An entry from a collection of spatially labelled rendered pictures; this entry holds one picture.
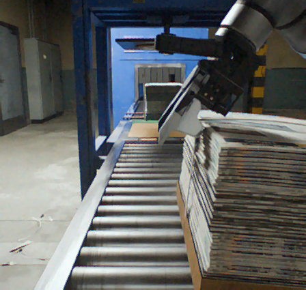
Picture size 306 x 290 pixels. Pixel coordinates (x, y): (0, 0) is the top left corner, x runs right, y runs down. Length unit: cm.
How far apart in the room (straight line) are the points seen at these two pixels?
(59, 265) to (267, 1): 56
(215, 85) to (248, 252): 25
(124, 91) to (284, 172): 354
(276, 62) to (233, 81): 917
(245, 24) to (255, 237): 31
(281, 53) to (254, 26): 923
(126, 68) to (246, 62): 338
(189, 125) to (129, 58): 341
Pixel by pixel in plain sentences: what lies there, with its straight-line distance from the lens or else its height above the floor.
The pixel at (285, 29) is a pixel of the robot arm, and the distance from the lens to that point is 57.
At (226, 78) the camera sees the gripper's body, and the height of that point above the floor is 113.
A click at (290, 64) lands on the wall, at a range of 985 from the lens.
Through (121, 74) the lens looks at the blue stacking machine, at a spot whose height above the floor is 113.
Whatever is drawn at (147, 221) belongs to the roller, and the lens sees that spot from 74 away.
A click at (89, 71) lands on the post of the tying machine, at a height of 115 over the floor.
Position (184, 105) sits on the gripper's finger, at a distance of 47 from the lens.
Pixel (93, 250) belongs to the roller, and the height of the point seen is 80.
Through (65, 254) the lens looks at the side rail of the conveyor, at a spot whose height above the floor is 80.
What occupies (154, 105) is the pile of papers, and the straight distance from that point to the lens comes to 227.
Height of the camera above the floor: 114
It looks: 12 degrees down
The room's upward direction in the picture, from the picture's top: straight up
